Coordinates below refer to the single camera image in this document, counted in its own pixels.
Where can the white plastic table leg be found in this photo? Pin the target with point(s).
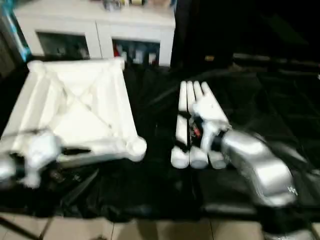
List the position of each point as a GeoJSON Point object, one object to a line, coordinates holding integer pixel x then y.
{"type": "Point", "coordinates": [216, 159]}
{"type": "Point", "coordinates": [198, 157]}
{"type": "Point", "coordinates": [179, 150]}
{"type": "Point", "coordinates": [210, 90]}

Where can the white plastic table top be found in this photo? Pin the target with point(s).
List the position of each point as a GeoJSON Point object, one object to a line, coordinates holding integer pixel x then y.
{"type": "Point", "coordinates": [75, 105]}

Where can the black table mat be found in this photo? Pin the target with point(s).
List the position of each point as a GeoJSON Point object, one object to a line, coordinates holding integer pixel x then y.
{"type": "Point", "coordinates": [150, 190]}

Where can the small orange label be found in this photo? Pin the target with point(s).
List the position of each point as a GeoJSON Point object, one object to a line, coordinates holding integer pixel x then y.
{"type": "Point", "coordinates": [210, 58]}

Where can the long black bar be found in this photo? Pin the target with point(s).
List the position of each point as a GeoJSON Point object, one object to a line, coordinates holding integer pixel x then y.
{"type": "Point", "coordinates": [280, 60]}

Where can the white glass-door cabinet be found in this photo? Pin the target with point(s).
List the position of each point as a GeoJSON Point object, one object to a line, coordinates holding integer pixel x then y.
{"type": "Point", "coordinates": [95, 25]}

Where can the teal plastic object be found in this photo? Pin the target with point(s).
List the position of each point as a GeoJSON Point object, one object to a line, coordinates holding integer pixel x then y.
{"type": "Point", "coordinates": [12, 35]}

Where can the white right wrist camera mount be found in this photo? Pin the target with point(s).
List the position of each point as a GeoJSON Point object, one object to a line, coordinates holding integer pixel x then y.
{"type": "Point", "coordinates": [212, 112]}

